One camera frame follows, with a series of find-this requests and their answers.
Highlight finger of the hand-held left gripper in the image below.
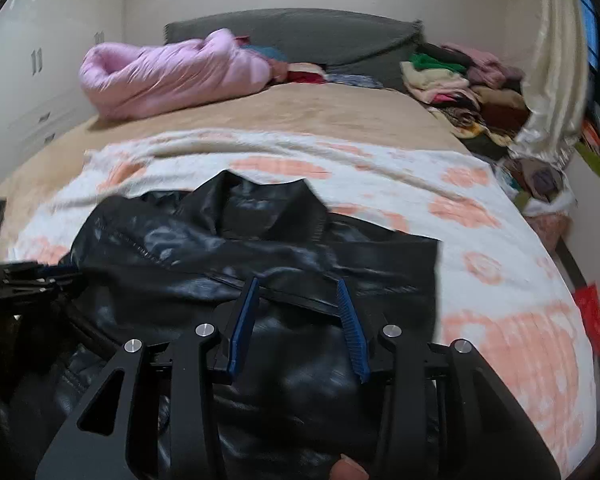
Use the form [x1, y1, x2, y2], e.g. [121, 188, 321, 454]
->
[0, 261, 83, 283]
[0, 282, 87, 307]

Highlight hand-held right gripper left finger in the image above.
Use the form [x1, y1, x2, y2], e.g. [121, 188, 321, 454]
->
[35, 276, 261, 480]

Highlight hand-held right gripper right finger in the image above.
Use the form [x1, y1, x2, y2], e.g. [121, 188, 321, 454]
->
[336, 279, 563, 480]

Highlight black leather jacket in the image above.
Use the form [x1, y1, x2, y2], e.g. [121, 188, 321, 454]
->
[0, 170, 443, 480]

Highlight white bag of clothes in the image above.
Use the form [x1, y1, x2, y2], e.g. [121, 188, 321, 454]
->
[497, 155, 576, 218]

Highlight pile of folded clothes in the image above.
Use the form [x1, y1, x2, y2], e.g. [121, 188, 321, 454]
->
[400, 42, 531, 141]

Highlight person's right hand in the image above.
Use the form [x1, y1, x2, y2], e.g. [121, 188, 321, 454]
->
[328, 454, 370, 480]

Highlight orange white bear blanket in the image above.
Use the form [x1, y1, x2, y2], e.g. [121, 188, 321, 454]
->
[10, 130, 598, 480]

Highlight white wardrobe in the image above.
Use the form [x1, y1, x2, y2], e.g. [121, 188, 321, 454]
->
[0, 0, 131, 181]

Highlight pink duvet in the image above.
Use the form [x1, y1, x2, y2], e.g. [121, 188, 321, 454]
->
[78, 28, 273, 121]

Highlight blue patterned cloth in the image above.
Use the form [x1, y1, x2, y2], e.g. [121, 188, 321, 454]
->
[325, 72, 383, 90]

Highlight dark red garment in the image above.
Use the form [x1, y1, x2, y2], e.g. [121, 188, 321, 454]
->
[285, 69, 328, 85]

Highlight teal cloth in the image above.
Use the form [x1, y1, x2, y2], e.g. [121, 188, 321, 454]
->
[240, 44, 288, 63]

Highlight grey padded headboard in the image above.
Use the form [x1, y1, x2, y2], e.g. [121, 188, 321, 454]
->
[162, 8, 426, 91]

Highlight cream satin curtain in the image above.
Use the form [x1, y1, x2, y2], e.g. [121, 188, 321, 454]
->
[507, 0, 588, 161]

